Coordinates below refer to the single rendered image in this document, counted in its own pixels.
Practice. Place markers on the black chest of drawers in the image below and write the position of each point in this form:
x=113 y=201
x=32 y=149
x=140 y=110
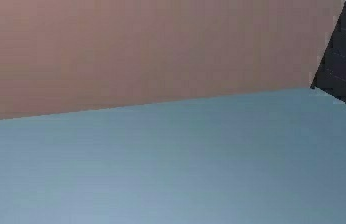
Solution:
x=344 y=60

